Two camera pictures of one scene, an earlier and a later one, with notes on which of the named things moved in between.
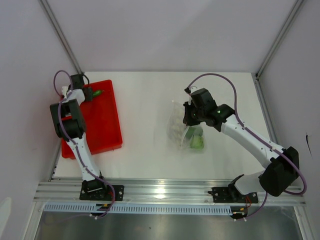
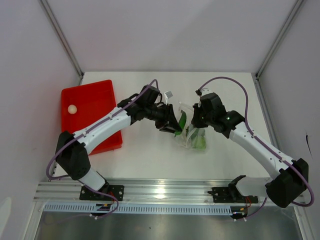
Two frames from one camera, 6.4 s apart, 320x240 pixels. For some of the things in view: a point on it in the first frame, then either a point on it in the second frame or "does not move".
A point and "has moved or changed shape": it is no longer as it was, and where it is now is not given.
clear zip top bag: (190, 138) has moved or changed shape
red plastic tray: (102, 131) does not move
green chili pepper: (98, 92) -> (182, 122)
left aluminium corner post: (60, 33) does not move
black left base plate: (95, 190) does not move
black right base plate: (231, 194) does not move
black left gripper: (90, 92) -> (169, 117)
